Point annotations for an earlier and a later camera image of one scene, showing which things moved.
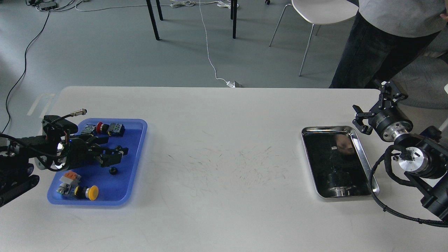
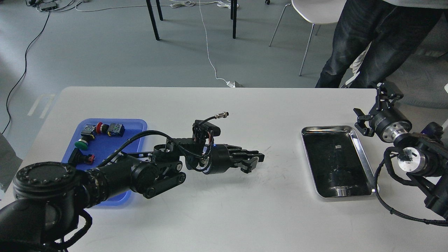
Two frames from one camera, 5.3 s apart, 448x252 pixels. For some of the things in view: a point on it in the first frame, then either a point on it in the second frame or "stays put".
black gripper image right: [390, 123] stays put
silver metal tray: [339, 167] stays put
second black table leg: [233, 6] stays put
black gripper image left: [83, 154] → [222, 161]
